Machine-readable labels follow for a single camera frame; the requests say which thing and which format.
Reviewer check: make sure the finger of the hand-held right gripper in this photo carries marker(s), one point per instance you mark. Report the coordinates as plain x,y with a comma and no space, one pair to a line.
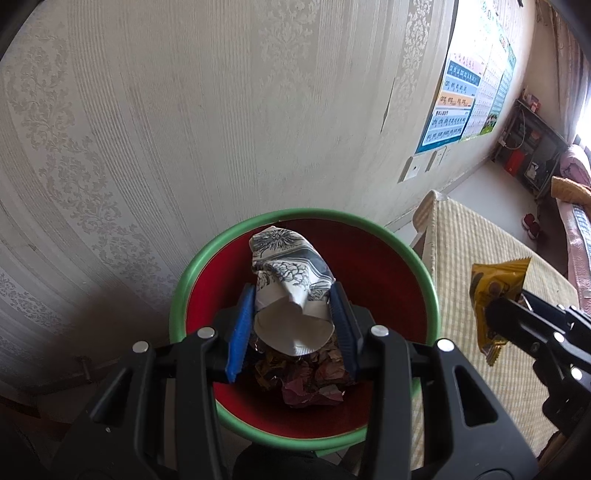
563,321
517,323

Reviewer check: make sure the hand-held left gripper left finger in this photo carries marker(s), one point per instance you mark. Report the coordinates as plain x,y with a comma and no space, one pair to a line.
240,337

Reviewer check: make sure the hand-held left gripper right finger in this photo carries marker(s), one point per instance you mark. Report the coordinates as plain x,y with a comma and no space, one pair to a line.
344,337

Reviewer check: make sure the yellow snack wrapper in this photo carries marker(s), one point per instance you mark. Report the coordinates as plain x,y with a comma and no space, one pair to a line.
498,286

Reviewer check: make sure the pink wrapper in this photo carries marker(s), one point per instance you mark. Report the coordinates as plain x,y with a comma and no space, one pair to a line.
304,383

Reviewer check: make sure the green bin with red inside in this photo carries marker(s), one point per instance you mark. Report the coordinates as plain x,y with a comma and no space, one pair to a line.
378,258

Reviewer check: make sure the red shoe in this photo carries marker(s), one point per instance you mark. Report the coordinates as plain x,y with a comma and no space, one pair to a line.
534,230
528,220

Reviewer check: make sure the striped cloth covered table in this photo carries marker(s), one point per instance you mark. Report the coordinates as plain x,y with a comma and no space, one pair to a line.
461,240

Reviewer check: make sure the orange blanket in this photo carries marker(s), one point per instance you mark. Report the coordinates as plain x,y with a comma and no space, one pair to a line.
570,188

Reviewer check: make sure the white jug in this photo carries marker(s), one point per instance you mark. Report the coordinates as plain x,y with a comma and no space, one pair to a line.
532,171

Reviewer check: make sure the pink folded blanket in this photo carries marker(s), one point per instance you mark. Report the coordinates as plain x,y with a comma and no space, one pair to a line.
577,161

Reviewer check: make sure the red container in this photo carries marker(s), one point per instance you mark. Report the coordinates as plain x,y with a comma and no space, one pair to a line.
514,160

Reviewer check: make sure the dark metal shelf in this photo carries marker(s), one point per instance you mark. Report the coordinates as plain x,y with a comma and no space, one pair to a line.
545,143

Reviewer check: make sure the window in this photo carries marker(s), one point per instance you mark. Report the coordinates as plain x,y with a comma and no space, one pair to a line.
584,122

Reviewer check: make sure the red white box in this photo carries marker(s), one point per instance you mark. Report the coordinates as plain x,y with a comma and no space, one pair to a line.
532,102

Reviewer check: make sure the patterned curtain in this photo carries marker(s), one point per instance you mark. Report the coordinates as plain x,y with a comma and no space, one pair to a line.
561,69

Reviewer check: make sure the white blank wall plate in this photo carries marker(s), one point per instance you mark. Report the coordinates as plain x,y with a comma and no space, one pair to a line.
410,169

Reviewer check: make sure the white wall socket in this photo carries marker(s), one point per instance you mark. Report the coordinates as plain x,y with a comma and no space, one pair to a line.
443,153
434,159

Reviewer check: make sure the green chart wall poster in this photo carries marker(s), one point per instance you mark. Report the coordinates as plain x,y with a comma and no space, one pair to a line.
501,97

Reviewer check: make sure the white chart wall poster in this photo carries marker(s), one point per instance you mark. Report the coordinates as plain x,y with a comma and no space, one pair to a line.
489,87

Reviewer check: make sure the blue-bordered letter wall poster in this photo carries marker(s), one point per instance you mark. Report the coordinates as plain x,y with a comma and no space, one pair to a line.
455,92

